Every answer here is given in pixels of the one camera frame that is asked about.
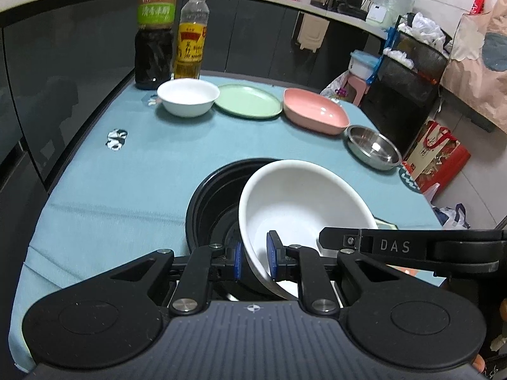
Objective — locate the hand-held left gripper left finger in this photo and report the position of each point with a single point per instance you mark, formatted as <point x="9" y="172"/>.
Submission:
<point x="237" y="259"/>

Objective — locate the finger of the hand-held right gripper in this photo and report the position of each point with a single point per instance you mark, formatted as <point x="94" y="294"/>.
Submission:
<point x="336" y="239"/>

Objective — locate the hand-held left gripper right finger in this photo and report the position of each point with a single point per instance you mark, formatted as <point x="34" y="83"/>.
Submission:
<point x="273" y="255"/>

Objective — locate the large white bowl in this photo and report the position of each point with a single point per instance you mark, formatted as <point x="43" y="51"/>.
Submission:
<point x="301" y="202"/>

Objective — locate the black pot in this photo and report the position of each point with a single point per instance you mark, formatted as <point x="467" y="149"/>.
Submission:
<point x="214" y="206"/>

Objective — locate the stainless steel bowl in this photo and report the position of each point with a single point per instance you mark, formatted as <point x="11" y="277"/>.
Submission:
<point x="372" y="146"/>

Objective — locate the pink square dish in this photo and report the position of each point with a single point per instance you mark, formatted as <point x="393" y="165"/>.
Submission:
<point x="313" y="109"/>

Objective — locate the blue and white plastic bag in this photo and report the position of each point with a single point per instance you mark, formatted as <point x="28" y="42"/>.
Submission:
<point x="451" y="215"/>

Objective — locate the green wavy pattern coaster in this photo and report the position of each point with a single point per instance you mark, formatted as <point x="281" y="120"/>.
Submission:
<point x="410" y="184"/>

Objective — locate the red gift bag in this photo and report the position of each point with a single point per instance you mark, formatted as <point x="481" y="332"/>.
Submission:
<point x="439" y="158"/>

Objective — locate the light blue tablecloth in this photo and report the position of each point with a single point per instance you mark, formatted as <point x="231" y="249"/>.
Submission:
<point x="119" y="190"/>

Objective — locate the colourful snack bag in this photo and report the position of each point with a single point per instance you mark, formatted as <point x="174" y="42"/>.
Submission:
<point x="334" y="87"/>

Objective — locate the pink stool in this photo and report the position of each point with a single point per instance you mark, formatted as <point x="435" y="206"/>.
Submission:
<point x="356" y="87"/>

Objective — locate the green plate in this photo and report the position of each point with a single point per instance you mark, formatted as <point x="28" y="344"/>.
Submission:
<point x="245" y="101"/>

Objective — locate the black storage cart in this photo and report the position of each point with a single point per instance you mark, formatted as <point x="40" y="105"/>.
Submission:
<point x="400" y="87"/>

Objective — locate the small white bowl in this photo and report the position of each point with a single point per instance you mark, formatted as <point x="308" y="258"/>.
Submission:
<point x="186" y="95"/>

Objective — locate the plastic container blue lid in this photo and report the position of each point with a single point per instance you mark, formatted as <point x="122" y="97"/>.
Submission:
<point x="362" y="65"/>

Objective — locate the brown paper bag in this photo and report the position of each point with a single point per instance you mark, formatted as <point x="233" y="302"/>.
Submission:
<point x="475" y="67"/>

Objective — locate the beige hanging board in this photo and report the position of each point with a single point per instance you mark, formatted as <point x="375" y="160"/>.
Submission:
<point x="313" y="31"/>

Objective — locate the yellow oil bottle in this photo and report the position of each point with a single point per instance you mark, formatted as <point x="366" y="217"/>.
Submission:
<point x="190" y="47"/>

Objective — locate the dark sauce bottle green label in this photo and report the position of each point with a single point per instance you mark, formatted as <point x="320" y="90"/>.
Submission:
<point x="154" y="55"/>

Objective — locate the white plastic bags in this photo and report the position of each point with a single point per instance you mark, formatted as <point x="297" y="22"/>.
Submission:
<point x="426" y="29"/>

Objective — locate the black countertop appliance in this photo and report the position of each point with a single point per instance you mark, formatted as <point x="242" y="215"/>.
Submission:
<point x="348" y="2"/>

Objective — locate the white countertop appliance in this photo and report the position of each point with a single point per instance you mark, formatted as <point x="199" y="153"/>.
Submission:
<point x="390" y="4"/>

